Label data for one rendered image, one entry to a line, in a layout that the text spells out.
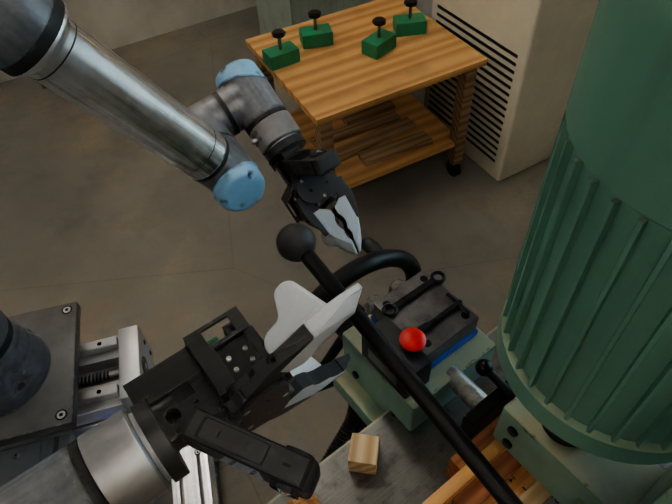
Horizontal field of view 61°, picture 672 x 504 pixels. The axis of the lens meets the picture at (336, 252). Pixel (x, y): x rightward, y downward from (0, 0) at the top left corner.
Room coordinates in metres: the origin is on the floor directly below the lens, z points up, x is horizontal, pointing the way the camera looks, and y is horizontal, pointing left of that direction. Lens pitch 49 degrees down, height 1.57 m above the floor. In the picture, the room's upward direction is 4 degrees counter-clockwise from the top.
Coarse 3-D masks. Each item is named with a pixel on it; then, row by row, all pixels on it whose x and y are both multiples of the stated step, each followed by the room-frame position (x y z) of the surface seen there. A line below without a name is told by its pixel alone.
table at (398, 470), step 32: (352, 384) 0.37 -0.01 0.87; (480, 384) 0.34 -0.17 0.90; (384, 416) 0.30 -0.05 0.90; (384, 448) 0.26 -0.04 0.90; (416, 448) 0.26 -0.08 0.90; (448, 448) 0.26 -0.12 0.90; (320, 480) 0.23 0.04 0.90; (352, 480) 0.23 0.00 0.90; (384, 480) 0.23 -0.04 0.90; (416, 480) 0.22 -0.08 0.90
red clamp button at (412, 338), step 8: (408, 328) 0.35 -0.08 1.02; (416, 328) 0.35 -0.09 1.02; (400, 336) 0.34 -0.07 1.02; (408, 336) 0.34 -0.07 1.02; (416, 336) 0.34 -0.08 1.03; (424, 336) 0.34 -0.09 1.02; (400, 344) 0.33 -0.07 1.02; (408, 344) 0.33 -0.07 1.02; (416, 344) 0.33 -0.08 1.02; (424, 344) 0.33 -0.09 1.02
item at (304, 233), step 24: (288, 240) 0.32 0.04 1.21; (312, 240) 0.33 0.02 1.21; (312, 264) 0.31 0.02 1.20; (336, 288) 0.28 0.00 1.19; (360, 312) 0.26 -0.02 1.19; (384, 336) 0.24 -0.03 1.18; (384, 360) 0.23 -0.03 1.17; (408, 384) 0.20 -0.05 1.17; (432, 408) 0.19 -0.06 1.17; (456, 432) 0.17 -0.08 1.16; (480, 456) 0.15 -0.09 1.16; (480, 480) 0.14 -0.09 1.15
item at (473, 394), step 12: (456, 372) 0.32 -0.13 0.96; (456, 384) 0.31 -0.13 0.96; (468, 384) 0.31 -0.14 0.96; (468, 396) 0.29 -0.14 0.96; (480, 396) 0.29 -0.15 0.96; (492, 396) 0.28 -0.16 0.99; (504, 396) 0.27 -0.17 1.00; (480, 408) 0.26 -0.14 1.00; (492, 408) 0.26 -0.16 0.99; (468, 420) 0.25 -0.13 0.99; (480, 420) 0.25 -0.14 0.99; (492, 420) 0.27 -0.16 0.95; (468, 432) 0.25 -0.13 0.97
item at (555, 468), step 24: (504, 408) 0.24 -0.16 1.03; (504, 432) 0.23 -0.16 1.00; (528, 432) 0.22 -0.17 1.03; (528, 456) 0.21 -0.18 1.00; (552, 456) 0.19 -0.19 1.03; (576, 456) 0.19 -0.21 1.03; (552, 480) 0.18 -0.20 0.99; (576, 480) 0.17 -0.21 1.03; (600, 480) 0.17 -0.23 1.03; (624, 480) 0.17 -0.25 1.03; (648, 480) 0.17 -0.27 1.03
